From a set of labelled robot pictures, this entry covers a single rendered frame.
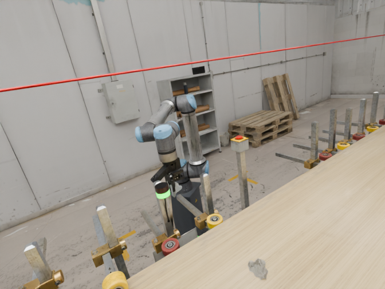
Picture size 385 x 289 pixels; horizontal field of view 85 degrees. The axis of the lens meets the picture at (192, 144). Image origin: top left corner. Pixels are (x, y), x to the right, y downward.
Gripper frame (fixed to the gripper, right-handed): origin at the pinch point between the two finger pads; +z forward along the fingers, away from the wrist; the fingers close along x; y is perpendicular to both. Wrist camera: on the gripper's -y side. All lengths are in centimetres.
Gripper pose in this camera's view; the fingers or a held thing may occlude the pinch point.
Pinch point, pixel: (172, 195)
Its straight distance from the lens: 114.6
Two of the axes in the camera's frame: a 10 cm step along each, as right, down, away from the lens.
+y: 8.4, -3.0, 4.6
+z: 1.6, 9.3, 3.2
